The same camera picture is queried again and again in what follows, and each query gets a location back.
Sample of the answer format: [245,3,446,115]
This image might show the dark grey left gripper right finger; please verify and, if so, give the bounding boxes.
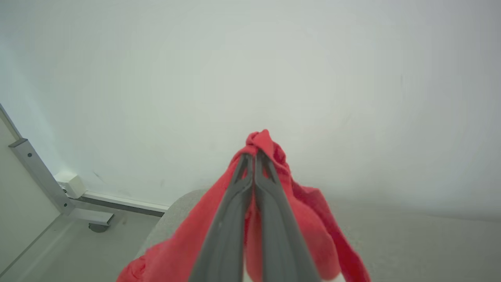
[254,154,322,282]

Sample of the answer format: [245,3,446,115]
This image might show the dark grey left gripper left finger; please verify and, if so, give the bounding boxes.
[188,154,254,282]

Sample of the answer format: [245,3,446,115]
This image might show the red shorts with white trim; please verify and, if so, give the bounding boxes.
[116,129,371,282]

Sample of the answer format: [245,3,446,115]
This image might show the grey fabric sofa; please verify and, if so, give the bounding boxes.
[135,189,501,282]

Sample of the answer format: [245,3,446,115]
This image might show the beige partition panel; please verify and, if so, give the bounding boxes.
[0,104,62,277]

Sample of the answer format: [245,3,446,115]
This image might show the white wall box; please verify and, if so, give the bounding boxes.
[55,171,86,199]

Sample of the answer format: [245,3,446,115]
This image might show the grey metal frame post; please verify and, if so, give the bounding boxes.
[9,138,115,226]

